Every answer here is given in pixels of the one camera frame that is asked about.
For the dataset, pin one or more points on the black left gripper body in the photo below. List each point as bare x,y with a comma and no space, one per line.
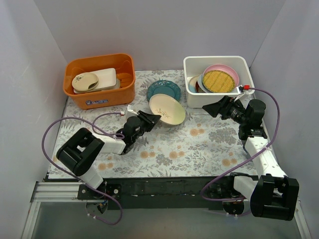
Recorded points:
143,119

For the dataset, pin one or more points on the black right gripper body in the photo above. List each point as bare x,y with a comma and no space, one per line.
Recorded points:
223,107

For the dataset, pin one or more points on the cream green twig plate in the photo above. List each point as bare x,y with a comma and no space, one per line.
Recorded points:
170,110

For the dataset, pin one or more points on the yellow woven plate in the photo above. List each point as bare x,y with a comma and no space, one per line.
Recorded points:
218,81

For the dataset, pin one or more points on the light blue plate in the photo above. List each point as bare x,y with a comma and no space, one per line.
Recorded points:
201,85

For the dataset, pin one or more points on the cream blue tree plate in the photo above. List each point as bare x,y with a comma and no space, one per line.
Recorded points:
192,84

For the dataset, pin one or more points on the dark teal scalloped plate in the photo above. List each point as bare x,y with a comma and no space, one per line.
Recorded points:
164,87

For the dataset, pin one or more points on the pink plate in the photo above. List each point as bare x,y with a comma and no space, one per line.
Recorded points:
226,69

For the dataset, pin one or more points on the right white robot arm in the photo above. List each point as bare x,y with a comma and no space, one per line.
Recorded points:
274,195

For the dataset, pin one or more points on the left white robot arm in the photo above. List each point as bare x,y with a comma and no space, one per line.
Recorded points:
80,151

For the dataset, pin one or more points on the white plastic bin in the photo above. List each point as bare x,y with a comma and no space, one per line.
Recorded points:
195,65

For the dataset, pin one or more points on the floral patterned table mat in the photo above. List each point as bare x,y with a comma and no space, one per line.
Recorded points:
200,146

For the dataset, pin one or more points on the orange plastic tub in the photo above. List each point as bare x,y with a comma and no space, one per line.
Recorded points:
125,72

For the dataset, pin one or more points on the white rectangular dish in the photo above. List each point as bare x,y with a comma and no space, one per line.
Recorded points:
107,81

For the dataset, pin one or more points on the cream round plate with bird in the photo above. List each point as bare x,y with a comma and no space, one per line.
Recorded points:
85,81

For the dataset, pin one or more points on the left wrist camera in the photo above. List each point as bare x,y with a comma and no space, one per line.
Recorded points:
130,112

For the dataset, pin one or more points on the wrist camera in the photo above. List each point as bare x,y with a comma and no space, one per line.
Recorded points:
243,91
130,112

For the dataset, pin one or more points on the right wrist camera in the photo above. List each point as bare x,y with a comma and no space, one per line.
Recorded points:
243,91

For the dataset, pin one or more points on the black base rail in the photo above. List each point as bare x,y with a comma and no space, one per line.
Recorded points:
161,193

